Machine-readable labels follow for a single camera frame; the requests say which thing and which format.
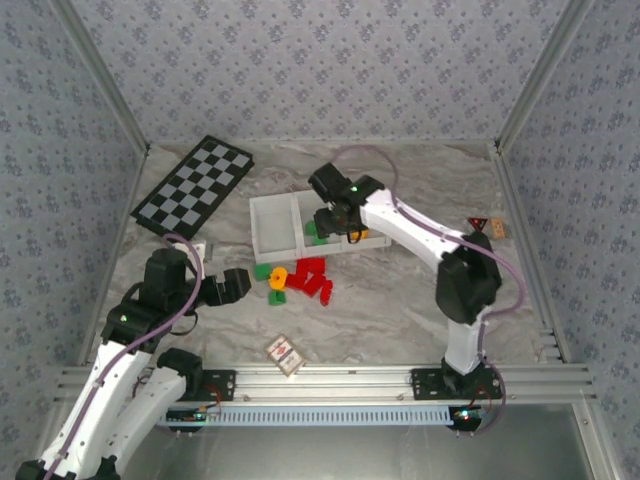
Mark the light green lego brick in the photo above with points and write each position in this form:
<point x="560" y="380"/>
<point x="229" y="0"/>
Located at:
<point x="310" y="228"/>
<point x="320" y="241"/>
<point x="276" y="298"/>
<point x="261" y="271"/>

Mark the red lego brick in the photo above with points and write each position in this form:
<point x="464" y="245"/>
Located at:
<point x="325" y="293"/>
<point x="313" y="285"/>
<point x="320" y="265"/>
<point x="305" y="269"/>
<point x="295" y="282"/>

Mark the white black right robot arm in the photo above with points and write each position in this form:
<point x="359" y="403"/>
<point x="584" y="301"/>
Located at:
<point x="462" y="350"/>

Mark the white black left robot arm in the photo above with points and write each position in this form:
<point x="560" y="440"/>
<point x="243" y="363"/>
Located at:
<point x="160" y="390"/>

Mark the yellow lego brick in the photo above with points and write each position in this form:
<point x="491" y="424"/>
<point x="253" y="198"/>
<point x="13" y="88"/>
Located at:
<point x="362" y="234"/>

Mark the white bin for green bricks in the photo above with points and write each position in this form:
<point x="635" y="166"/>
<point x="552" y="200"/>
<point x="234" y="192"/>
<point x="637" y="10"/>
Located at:
<point x="305" y="202"/>

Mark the yellow round brick red stud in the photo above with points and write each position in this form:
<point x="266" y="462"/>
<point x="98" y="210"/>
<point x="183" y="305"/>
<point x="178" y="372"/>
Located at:
<point x="277" y="278"/>

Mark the playing card box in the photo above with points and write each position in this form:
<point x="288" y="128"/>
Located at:
<point x="286" y="354"/>

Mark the black grey checkerboard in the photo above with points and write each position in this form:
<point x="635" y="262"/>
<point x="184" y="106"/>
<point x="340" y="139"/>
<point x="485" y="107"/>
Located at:
<point x="195" y="185"/>

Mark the red black triangle piece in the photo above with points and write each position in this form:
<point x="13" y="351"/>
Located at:
<point x="476" y="222"/>

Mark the small wooden block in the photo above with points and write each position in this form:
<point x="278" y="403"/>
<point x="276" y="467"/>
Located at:
<point x="497" y="227"/>

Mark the aluminium side rail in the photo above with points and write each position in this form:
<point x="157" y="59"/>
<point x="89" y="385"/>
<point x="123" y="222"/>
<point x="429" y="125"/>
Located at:
<point x="510" y="190"/>
<point x="124" y="225"/>

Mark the aluminium front rail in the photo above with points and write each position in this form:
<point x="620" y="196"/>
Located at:
<point x="350" y="382"/>

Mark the aluminium frame post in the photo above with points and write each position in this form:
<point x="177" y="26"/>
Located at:
<point x="102" y="75"/>
<point x="595" y="440"/>
<point x="544" y="75"/>

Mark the aluminium lower frame post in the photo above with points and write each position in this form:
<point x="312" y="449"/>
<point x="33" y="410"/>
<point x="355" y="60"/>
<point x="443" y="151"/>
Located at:
<point x="595" y="440"/>

